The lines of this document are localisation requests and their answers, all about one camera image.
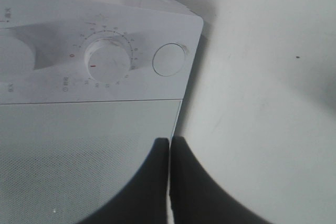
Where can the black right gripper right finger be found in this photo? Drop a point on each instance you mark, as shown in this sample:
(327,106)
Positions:
(196,197)

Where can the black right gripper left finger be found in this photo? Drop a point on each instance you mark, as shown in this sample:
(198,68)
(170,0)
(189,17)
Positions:
(143,198)

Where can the round white door button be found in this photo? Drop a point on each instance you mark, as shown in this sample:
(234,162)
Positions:
(168,60)

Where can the white microwave door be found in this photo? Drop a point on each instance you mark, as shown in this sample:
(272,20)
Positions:
(60,162)

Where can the white lower timer knob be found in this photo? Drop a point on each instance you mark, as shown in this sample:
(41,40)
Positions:
(107,61)

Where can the white microwave oven body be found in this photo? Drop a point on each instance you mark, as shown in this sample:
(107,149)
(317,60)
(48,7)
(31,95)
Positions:
(84,68)

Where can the white upper power knob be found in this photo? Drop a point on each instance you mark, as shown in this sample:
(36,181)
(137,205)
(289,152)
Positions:
(17,56)

